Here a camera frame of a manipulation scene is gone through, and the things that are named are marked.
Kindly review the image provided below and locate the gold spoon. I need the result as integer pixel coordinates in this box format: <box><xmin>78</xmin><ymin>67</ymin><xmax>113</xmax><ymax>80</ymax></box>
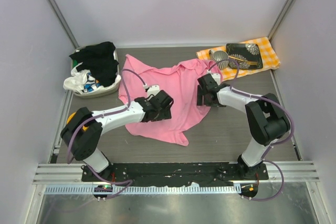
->
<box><xmin>228</xmin><ymin>56</ymin><xmax>258</xmax><ymax>66</ymax></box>

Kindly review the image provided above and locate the purple cable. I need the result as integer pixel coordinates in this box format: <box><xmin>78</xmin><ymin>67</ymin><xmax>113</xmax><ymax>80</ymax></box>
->
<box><xmin>207</xmin><ymin>60</ymin><xmax>293</xmax><ymax>201</ymax></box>
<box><xmin>67</xmin><ymin>68</ymin><xmax>148</xmax><ymax>200</ymax></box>

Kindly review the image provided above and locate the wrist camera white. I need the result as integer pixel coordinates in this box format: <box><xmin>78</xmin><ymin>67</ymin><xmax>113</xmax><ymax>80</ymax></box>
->
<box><xmin>207</xmin><ymin>70</ymin><xmax>222</xmax><ymax>85</ymax></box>
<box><xmin>143</xmin><ymin>84</ymin><xmax>160</xmax><ymax>97</ymax></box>

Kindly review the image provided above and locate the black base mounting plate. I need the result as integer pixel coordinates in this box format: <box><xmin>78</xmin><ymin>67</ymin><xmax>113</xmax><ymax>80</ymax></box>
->
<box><xmin>81</xmin><ymin>162</ymin><xmax>269</xmax><ymax>187</ymax></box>

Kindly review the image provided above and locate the orange plastic bowl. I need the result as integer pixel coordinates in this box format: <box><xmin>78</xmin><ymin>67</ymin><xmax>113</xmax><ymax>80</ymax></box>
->
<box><xmin>66</xmin><ymin>112</ymin><xmax>88</xmax><ymax>131</ymax></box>

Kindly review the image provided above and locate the grey striped cup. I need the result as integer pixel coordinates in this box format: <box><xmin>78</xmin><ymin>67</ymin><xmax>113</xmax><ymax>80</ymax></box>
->
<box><xmin>209</xmin><ymin>49</ymin><xmax>229</xmax><ymax>70</ymax></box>

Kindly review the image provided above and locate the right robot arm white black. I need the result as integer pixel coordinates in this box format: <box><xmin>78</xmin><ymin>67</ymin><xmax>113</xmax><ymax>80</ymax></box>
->
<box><xmin>196</xmin><ymin>73</ymin><xmax>293</xmax><ymax>179</ymax></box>

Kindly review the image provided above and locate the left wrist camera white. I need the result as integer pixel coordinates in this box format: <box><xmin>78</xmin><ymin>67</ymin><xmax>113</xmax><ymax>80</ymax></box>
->
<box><xmin>143</xmin><ymin>84</ymin><xmax>160</xmax><ymax>97</ymax></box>

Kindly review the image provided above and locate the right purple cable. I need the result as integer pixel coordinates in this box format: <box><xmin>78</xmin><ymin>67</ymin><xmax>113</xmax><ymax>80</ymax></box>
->
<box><xmin>207</xmin><ymin>60</ymin><xmax>293</xmax><ymax>201</ymax></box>

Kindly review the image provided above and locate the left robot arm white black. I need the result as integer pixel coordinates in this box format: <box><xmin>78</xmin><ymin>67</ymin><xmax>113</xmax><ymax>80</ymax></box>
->
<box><xmin>60</xmin><ymin>90</ymin><xmax>174</xmax><ymax>182</ymax></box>

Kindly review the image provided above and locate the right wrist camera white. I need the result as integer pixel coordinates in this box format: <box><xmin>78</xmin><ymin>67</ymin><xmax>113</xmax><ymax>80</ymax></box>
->
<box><xmin>207</xmin><ymin>70</ymin><xmax>222</xmax><ymax>85</ymax></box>

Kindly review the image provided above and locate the white slotted cable duct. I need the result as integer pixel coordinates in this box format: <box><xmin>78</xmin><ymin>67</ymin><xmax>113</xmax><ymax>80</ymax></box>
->
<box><xmin>45</xmin><ymin>183</ymin><xmax>241</xmax><ymax>195</ymax></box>

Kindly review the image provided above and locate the pink t shirt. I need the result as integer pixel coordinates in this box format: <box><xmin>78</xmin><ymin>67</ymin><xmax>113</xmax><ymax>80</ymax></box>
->
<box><xmin>118</xmin><ymin>55</ymin><xmax>220</xmax><ymax>146</ymax></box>

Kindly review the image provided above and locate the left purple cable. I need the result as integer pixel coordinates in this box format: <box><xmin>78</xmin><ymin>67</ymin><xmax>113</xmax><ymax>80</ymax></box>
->
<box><xmin>67</xmin><ymin>68</ymin><xmax>148</xmax><ymax>200</ymax></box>

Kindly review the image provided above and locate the black floral rectangular plate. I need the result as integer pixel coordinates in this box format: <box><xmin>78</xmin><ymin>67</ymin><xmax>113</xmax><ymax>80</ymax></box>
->
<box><xmin>226</xmin><ymin>43</ymin><xmax>263</xmax><ymax>70</ymax></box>

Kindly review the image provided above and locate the grey laundry basket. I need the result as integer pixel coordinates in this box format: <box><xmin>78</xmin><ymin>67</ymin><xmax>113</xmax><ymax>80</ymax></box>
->
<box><xmin>71</xmin><ymin>46</ymin><xmax>121</xmax><ymax>99</ymax></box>

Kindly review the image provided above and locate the white printed t shirt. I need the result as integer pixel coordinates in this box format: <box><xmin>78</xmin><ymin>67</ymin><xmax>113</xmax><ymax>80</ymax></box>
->
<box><xmin>63</xmin><ymin>68</ymin><xmax>121</xmax><ymax>94</ymax></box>

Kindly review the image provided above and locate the black t shirt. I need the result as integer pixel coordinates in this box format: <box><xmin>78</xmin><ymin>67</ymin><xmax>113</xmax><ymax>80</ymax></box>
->
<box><xmin>69</xmin><ymin>41</ymin><xmax>119</xmax><ymax>87</ymax></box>

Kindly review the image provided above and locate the orange checkered cloth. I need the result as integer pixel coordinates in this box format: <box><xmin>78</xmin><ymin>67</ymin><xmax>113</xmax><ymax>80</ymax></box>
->
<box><xmin>196</xmin><ymin>37</ymin><xmax>280</xmax><ymax>78</ymax></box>

